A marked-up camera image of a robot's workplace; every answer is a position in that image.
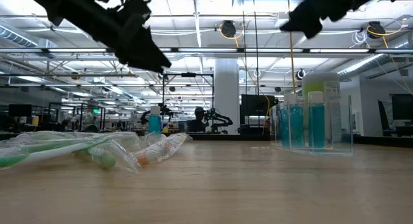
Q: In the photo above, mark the blue mouthwash bottle white cap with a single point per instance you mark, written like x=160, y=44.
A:
x=292, y=127
x=155, y=124
x=317, y=127

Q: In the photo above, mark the black monitor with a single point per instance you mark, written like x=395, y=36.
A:
x=19, y=110
x=401, y=107

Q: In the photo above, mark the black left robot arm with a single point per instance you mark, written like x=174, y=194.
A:
x=80, y=14

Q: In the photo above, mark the green white bagged toothbrush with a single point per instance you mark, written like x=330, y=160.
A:
x=32, y=155
x=48, y=147
x=108, y=159

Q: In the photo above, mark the green white wipes canister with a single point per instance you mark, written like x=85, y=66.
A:
x=322, y=83

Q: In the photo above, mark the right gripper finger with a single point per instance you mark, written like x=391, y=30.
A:
x=303, y=20

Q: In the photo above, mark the person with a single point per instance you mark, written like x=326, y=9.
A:
x=197, y=124

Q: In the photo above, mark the silver ventilation duct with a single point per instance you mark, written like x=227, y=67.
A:
x=371, y=61
x=16, y=36

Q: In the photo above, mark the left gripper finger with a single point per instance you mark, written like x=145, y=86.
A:
x=148, y=53

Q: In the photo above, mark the black metal workstation frame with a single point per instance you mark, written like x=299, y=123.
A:
x=77, y=103
x=188, y=74

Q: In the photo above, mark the black cabinet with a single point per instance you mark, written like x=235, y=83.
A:
x=256, y=104

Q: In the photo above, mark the white square pillar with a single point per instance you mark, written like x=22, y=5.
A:
x=226, y=95

